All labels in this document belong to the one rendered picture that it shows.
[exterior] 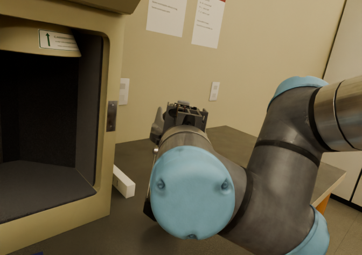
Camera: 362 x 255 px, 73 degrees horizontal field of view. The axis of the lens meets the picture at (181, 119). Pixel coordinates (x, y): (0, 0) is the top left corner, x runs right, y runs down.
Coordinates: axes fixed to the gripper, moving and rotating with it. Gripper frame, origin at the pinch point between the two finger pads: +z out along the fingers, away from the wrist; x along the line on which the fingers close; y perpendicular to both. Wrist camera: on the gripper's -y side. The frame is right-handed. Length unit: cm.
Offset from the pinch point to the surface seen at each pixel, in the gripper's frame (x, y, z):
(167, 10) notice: 10, 39, 60
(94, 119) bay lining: 19.0, -0.8, 0.6
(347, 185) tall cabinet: -204, -71, 187
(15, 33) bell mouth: 30.2, 14.0, -10.7
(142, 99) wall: 15, -1, 58
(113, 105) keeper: 14.8, 3.3, -1.0
